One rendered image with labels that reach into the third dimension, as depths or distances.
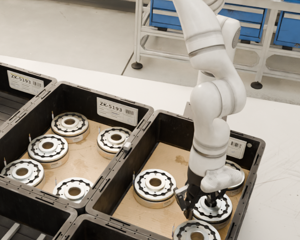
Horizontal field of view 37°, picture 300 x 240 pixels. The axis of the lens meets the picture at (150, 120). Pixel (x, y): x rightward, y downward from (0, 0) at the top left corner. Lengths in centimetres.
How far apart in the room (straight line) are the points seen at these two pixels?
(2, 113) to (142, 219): 56
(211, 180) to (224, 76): 20
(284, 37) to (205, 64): 216
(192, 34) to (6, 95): 78
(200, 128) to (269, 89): 229
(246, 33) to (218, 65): 213
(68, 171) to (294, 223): 62
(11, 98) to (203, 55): 77
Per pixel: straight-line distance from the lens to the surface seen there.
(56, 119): 129
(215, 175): 92
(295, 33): 297
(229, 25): 124
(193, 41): 85
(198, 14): 85
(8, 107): 142
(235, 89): 84
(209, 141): 88
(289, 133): 160
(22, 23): 381
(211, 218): 105
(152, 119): 118
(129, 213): 108
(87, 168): 118
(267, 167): 145
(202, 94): 82
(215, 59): 84
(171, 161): 121
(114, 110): 127
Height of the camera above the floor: 165
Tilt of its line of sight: 38 degrees down
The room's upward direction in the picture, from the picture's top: 4 degrees clockwise
